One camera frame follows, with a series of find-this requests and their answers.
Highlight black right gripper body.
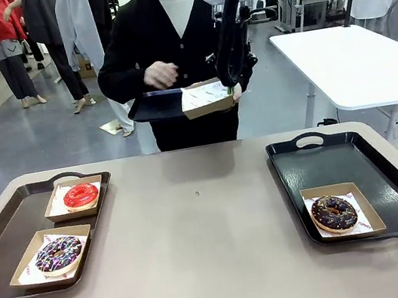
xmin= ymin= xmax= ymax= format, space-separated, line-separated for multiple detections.
xmin=237 ymin=23 xmax=255 ymax=59

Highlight cardboard box with printed liner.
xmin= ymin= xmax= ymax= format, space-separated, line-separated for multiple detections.
xmin=299 ymin=176 xmax=389 ymax=247
xmin=39 ymin=174 xmax=109 ymax=224
xmin=176 ymin=74 xmax=239 ymax=121
xmin=1 ymin=222 xmax=100 ymax=295

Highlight black serving tray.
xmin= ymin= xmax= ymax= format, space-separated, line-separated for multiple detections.
xmin=124 ymin=84 xmax=194 ymax=127

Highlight chocolate donut with brown sprinkles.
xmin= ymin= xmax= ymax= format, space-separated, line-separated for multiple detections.
xmin=308 ymin=190 xmax=361 ymax=235

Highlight red glazed donut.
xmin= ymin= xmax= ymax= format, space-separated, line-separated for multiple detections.
xmin=61 ymin=181 xmax=102 ymax=214

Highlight chocolate donut with colourful sprinkles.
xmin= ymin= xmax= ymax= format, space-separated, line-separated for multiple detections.
xmin=30 ymin=232 xmax=88 ymax=280

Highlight person's right forearm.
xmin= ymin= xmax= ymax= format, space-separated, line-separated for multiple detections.
xmin=94 ymin=53 xmax=153 ymax=107

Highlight person's left forearm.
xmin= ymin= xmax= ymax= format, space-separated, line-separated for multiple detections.
xmin=237 ymin=67 xmax=253 ymax=94

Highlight person's left hand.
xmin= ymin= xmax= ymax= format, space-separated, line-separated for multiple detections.
xmin=228 ymin=82 xmax=245 ymax=105

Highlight person's right hand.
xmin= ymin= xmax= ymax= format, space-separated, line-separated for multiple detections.
xmin=141 ymin=57 xmax=182 ymax=93

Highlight person in black cardigan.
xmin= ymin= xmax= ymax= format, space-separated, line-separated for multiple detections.
xmin=84 ymin=0 xmax=261 ymax=161

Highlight black object on floor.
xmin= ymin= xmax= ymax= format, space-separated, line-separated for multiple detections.
xmin=316 ymin=116 xmax=339 ymax=128

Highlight large white table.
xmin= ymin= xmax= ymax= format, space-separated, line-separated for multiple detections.
xmin=270 ymin=15 xmax=398 ymax=158

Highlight black upright pole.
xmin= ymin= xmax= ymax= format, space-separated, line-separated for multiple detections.
xmin=339 ymin=0 xmax=360 ymax=29

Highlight cardboard box on floor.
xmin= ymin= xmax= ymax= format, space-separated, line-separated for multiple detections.
xmin=75 ymin=50 xmax=99 ymax=79

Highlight white hanging garment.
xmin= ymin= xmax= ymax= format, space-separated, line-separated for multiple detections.
xmin=347 ymin=0 xmax=398 ymax=23

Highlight mannequin in pale grey shirt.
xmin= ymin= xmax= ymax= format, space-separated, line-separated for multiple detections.
xmin=54 ymin=0 xmax=140 ymax=146

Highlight mannequin in black suit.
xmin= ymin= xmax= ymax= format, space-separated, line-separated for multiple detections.
xmin=20 ymin=0 xmax=96 ymax=121

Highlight black corrugated cable hose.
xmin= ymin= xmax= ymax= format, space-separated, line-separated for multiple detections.
xmin=205 ymin=0 xmax=280 ymax=90

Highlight black looped gripper cable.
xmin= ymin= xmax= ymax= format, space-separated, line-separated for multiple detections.
xmin=243 ymin=5 xmax=280 ymax=28

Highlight metal frame background tables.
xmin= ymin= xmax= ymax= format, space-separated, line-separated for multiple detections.
xmin=275 ymin=0 xmax=353 ymax=35

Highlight black plastic handled tray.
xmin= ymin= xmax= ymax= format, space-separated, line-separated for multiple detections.
xmin=263 ymin=117 xmax=398 ymax=258

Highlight gold mannequin base plate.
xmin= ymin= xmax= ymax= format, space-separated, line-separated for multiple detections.
xmin=98 ymin=117 xmax=132 ymax=139

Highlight brown plastic handled tray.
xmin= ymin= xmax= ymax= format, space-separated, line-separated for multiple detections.
xmin=0 ymin=164 xmax=130 ymax=298

